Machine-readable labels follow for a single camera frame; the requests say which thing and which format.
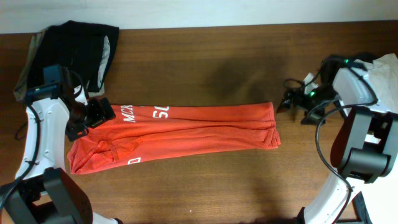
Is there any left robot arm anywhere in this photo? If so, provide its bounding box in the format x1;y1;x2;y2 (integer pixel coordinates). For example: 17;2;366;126
1;64;120;224

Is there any red printed t-shirt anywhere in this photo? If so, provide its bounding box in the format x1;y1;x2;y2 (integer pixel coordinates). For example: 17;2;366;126
67;103;281;175

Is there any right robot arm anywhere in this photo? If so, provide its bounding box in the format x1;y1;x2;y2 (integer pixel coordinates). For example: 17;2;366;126
276;53;397;223

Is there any right black cable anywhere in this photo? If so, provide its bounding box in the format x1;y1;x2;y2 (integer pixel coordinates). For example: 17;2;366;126
282;58;379;224

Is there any folded black garment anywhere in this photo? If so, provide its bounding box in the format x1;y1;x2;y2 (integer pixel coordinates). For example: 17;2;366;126
28;21;119;93

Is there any white garment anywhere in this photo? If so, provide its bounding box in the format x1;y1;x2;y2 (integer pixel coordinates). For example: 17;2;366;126
362;54;397;224

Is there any folded beige garment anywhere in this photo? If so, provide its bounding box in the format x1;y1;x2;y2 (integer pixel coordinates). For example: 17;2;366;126
12;29;106;102

